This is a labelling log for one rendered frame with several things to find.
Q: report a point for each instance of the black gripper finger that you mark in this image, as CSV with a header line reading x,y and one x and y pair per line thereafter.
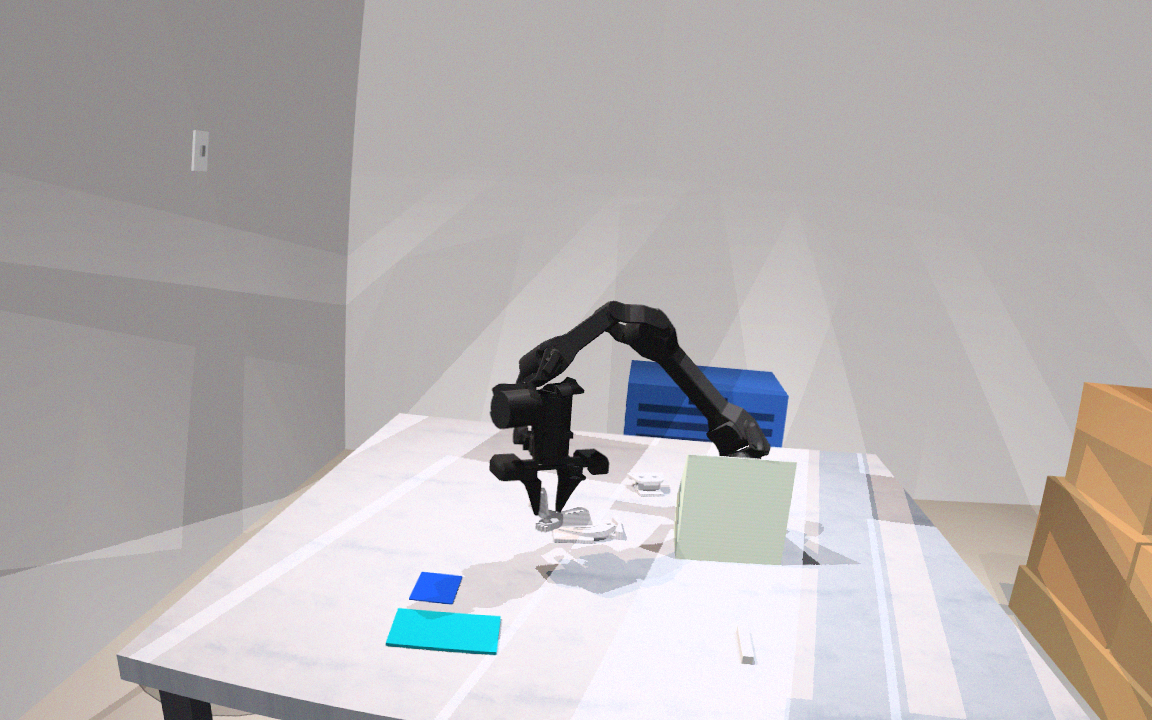
x,y
565,487
534,489

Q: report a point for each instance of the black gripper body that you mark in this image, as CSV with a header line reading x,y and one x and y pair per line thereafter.
x,y
551,449

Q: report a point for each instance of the white flat bar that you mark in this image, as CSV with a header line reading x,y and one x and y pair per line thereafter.
x,y
744,642

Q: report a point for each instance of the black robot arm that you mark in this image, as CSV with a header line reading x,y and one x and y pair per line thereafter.
x,y
651,334

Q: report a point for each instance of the teal rectangular plate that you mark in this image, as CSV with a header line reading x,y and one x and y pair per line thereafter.
x,y
444,631

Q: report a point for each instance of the blue rectangular plate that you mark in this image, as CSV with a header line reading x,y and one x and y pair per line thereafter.
x,y
436,588

